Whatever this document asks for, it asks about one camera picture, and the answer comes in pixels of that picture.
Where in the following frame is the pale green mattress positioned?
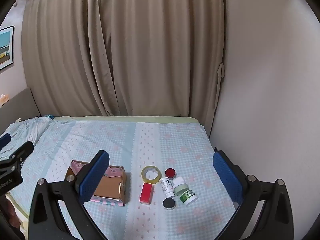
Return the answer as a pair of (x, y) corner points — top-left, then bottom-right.
(54, 115), (198, 123)

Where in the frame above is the cardboard box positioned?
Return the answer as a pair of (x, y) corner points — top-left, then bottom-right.
(65, 159), (127, 207)

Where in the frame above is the pink packet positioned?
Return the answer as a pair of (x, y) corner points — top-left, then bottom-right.
(71, 162), (88, 173)
(104, 167), (123, 178)

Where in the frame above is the framed wall poster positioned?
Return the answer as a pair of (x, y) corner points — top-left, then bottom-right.
(0, 25), (15, 71)

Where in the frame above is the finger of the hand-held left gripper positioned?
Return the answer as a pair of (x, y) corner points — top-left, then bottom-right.
(0, 141), (34, 171)
(0, 133), (12, 149)

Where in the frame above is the clear tape roll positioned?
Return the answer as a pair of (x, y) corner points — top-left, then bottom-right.
(141, 165), (161, 183)

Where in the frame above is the grey headboard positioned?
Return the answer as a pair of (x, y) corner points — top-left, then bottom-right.
(0, 87), (40, 130)

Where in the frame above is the white cup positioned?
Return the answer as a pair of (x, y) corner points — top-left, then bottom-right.
(172, 176), (199, 207)

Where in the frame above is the red rectangular box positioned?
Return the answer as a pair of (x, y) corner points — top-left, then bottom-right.
(139, 183), (153, 204)

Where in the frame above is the dark reddish cloth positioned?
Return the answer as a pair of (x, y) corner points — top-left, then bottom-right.
(0, 194), (21, 232)

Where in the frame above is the white pill bottle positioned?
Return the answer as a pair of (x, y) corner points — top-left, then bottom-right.
(159, 177), (175, 198)

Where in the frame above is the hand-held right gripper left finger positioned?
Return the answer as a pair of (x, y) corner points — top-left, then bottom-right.
(28, 150), (110, 240)

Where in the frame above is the beige curtain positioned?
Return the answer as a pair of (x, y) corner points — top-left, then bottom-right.
(21, 0), (227, 117)

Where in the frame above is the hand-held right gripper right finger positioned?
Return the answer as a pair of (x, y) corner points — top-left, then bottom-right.
(212, 147), (294, 240)

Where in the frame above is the checked floral bedsheet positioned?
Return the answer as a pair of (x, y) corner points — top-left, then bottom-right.
(0, 116), (240, 240)

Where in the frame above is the rumpled light blue quilt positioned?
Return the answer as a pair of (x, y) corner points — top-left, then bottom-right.
(0, 117), (55, 153)

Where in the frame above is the black round tin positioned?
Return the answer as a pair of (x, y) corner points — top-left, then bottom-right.
(162, 198), (176, 209)

